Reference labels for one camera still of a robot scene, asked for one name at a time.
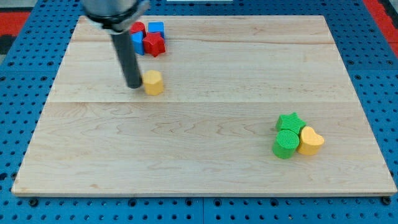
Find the yellow hexagon block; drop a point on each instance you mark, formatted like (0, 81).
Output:
(153, 82)

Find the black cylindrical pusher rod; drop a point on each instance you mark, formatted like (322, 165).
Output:
(127, 59)

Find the red star block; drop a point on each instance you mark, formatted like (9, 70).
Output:
(154, 44)

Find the green star block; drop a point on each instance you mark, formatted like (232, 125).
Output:
(290, 122)

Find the light wooden board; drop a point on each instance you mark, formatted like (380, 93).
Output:
(227, 79)

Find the green cylinder block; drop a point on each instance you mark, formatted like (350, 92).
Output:
(285, 144)

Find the blue pentagon block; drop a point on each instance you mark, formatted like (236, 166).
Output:
(137, 41)

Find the blue cube block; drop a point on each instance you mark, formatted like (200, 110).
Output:
(156, 26)

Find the red cylinder block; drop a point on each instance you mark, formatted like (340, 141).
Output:
(138, 27)

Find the yellow heart block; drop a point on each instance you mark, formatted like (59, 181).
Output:
(310, 142)

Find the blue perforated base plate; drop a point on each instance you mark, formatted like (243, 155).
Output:
(34, 37)

